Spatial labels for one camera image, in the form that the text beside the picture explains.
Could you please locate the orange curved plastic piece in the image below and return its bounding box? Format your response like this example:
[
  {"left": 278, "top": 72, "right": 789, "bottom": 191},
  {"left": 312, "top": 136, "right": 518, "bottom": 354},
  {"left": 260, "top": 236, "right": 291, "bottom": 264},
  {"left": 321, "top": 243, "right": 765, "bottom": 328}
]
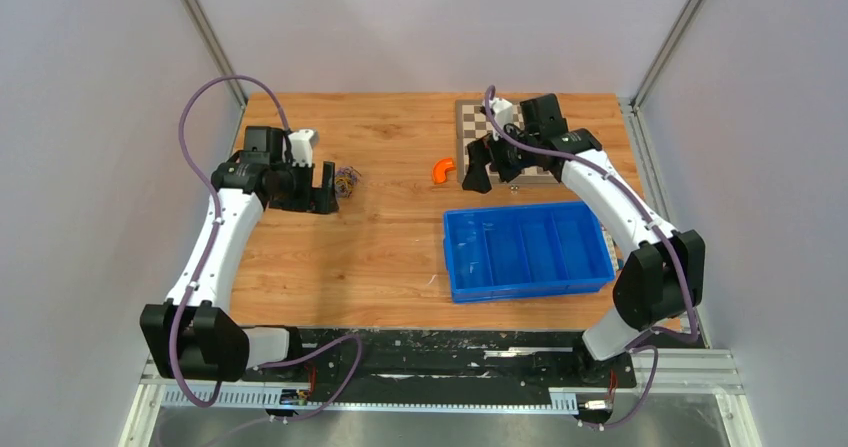
[{"left": 431, "top": 157, "right": 456, "bottom": 185}]

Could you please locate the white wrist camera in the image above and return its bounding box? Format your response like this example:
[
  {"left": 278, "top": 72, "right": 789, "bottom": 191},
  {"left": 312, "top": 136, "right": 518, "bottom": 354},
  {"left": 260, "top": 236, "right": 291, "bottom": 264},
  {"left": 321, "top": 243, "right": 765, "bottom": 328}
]
[
  {"left": 289, "top": 129, "right": 320, "bottom": 167},
  {"left": 490, "top": 97, "right": 515, "bottom": 129}
]

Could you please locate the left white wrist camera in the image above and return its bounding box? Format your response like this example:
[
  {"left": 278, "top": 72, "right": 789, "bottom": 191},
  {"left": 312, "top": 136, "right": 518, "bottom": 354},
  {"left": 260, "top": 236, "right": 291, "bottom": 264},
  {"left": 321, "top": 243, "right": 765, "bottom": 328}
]
[{"left": 289, "top": 129, "right": 320, "bottom": 167}]

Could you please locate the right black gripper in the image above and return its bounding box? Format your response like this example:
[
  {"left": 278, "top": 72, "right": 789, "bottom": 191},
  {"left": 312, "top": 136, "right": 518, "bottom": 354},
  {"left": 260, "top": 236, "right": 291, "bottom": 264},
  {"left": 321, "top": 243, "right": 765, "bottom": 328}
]
[{"left": 462, "top": 122, "right": 538, "bottom": 194}]

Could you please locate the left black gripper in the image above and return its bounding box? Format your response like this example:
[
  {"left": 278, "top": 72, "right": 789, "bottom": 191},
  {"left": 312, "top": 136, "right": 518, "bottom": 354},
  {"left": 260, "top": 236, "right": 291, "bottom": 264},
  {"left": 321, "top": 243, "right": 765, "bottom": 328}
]
[{"left": 269, "top": 159, "right": 338, "bottom": 214}]

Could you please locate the blue plastic divided bin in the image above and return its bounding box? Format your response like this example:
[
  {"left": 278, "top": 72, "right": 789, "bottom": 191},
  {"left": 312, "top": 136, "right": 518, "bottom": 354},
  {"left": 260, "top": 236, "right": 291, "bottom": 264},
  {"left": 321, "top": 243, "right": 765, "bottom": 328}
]
[{"left": 443, "top": 201, "right": 616, "bottom": 304}]

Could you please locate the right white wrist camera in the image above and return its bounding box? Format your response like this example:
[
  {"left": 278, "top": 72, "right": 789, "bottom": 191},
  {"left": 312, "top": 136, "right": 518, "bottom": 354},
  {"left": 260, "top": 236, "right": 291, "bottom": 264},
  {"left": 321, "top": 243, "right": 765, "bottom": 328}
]
[{"left": 490, "top": 97, "right": 515, "bottom": 129}]

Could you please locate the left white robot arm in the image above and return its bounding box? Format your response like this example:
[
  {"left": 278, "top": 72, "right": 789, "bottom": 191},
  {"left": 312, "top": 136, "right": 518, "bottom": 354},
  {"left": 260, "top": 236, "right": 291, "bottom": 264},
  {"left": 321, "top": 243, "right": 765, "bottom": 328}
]
[{"left": 140, "top": 126, "right": 338, "bottom": 382}]

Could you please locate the white toy block strip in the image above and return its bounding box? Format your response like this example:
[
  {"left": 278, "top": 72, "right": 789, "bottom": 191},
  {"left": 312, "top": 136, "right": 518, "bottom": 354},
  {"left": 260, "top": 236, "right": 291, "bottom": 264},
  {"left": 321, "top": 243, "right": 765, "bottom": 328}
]
[{"left": 601, "top": 226, "right": 620, "bottom": 271}]

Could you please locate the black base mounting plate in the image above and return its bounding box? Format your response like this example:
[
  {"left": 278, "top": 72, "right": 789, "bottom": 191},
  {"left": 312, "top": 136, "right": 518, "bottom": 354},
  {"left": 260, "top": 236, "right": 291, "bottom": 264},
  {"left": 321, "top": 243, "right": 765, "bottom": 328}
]
[{"left": 243, "top": 328, "right": 637, "bottom": 406}]

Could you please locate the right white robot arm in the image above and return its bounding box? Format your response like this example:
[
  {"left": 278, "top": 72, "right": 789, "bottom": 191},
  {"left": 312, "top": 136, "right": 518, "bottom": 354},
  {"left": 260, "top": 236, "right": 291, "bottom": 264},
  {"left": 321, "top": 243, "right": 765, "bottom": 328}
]
[{"left": 462, "top": 86, "right": 706, "bottom": 385}]

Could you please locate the wooden chessboard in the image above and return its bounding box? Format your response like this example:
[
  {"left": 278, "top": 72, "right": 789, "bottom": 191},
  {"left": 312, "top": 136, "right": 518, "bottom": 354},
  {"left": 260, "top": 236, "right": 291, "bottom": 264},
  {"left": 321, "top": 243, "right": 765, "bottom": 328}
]
[{"left": 455, "top": 99, "right": 556, "bottom": 188}]

